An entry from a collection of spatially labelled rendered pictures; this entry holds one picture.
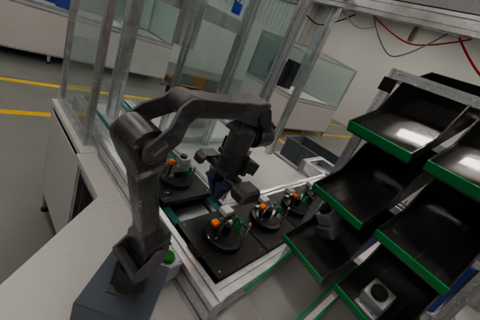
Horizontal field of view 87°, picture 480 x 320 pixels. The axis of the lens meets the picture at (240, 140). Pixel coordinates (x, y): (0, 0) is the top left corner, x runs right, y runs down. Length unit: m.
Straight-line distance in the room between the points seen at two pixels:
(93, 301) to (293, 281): 0.48
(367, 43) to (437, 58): 2.60
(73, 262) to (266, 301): 0.56
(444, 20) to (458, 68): 9.73
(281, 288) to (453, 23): 1.47
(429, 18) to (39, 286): 1.92
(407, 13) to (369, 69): 10.36
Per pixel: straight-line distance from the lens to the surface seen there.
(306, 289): 0.79
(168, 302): 0.89
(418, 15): 1.77
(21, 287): 0.91
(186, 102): 0.37
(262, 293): 0.81
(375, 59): 12.14
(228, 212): 1.02
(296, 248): 0.69
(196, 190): 1.10
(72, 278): 0.91
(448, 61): 11.53
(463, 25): 1.72
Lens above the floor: 1.59
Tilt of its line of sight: 20 degrees down
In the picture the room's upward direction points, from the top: 23 degrees clockwise
